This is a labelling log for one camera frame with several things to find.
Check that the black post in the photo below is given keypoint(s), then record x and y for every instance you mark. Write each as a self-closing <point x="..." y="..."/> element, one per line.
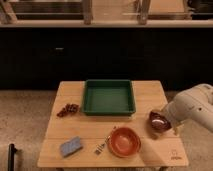
<point x="11" y="153"/>

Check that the wooden shelf rack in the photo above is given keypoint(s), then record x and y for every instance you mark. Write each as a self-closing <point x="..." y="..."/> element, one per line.
<point x="106" y="13"/>

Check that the green plastic tray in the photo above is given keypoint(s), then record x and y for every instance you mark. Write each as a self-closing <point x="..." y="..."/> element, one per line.
<point x="108" y="98"/>

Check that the blue sponge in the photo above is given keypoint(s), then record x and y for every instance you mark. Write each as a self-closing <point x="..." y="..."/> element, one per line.
<point x="71" y="146"/>

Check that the dark red bowl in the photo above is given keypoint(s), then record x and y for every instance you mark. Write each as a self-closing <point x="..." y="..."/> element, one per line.
<point x="158" y="122"/>

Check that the orange bowl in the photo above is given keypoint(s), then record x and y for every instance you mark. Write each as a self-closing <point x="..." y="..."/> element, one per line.
<point x="123" y="142"/>

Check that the wooden folding table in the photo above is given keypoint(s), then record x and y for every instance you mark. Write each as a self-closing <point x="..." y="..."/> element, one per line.
<point x="155" y="152"/>

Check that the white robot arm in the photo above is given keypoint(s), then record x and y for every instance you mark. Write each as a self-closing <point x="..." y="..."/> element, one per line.
<point x="195" y="103"/>

